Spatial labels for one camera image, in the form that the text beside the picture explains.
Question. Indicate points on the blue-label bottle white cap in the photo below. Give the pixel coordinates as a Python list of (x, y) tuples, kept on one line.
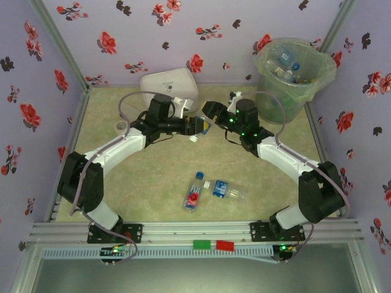
[(193, 138), (220, 188)]

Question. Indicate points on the clear bottle white cap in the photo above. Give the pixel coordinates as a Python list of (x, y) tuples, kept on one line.
[(288, 75)]

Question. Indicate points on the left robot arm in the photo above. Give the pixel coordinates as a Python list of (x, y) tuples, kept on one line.
[(116, 149)]

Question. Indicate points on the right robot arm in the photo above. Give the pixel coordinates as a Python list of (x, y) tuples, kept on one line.
[(284, 155)]

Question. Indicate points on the grey translucent plastic bin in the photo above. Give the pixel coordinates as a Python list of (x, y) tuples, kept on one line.
[(275, 107)]

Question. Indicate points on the green plastic bin liner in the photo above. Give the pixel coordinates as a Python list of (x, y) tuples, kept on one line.
[(308, 91)]

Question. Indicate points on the white zip fabric case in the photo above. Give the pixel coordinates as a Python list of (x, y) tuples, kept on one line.
[(165, 82)]

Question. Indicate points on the beige tape roll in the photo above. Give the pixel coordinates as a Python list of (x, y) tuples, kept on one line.
[(117, 125)]

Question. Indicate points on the Fiji water bottle blue cap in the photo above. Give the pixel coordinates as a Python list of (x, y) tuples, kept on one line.
[(193, 193)]

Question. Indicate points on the green block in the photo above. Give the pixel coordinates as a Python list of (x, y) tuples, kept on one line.
[(201, 244)]

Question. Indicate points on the red block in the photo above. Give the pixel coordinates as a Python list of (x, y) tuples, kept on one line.
[(225, 245)]

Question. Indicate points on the black controller board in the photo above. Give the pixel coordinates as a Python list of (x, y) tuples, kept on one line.
[(282, 248), (111, 251)]

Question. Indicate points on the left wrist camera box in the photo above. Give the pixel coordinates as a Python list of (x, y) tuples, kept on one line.
[(181, 105)]

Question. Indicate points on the aluminium side rail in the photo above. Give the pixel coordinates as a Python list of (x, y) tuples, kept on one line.
[(81, 116), (314, 137)]

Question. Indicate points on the aluminium front rail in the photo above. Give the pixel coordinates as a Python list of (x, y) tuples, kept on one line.
[(183, 232)]

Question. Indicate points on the aluminium frame post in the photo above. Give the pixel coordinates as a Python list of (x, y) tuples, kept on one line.
[(336, 27), (61, 45)]

